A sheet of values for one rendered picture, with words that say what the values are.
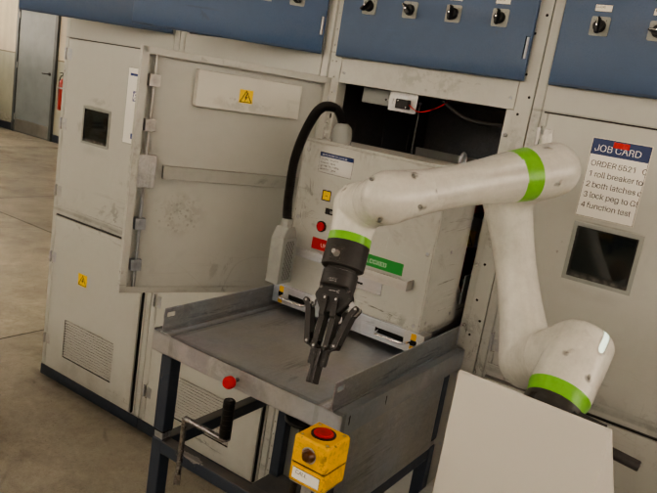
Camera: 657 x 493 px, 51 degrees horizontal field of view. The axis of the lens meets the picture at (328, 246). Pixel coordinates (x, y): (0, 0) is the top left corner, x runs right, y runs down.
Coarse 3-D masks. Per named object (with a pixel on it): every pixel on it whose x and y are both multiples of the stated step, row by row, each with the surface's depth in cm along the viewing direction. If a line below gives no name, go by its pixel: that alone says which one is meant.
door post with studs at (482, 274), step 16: (544, 0) 188; (544, 16) 189; (544, 32) 189; (528, 64) 192; (528, 80) 193; (528, 96) 193; (512, 112) 196; (528, 112) 194; (512, 128) 196; (512, 144) 197; (480, 240) 205; (480, 256) 206; (480, 272) 206; (480, 288) 206; (464, 304) 210; (480, 304) 207; (464, 320) 211; (480, 320) 207; (464, 336) 211; (464, 352) 211; (464, 368) 212
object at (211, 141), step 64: (192, 64) 208; (192, 128) 213; (256, 128) 224; (320, 128) 232; (128, 192) 207; (192, 192) 219; (256, 192) 230; (128, 256) 212; (192, 256) 225; (256, 256) 236
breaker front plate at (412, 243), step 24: (312, 144) 210; (312, 168) 210; (360, 168) 201; (384, 168) 196; (408, 168) 192; (312, 192) 211; (336, 192) 206; (312, 216) 212; (432, 216) 189; (384, 240) 199; (408, 240) 194; (432, 240) 190; (312, 264) 214; (408, 264) 195; (312, 288) 214; (360, 288) 204; (384, 288) 200; (384, 312) 201; (408, 312) 196
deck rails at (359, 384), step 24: (264, 288) 218; (192, 312) 193; (216, 312) 202; (240, 312) 211; (456, 336) 211; (384, 360) 174; (408, 360) 185; (336, 384) 156; (360, 384) 165; (384, 384) 176; (336, 408) 158
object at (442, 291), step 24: (336, 144) 205; (360, 144) 222; (456, 216) 196; (456, 240) 200; (432, 264) 191; (456, 264) 205; (432, 288) 195; (456, 288) 210; (432, 312) 200; (456, 312) 215
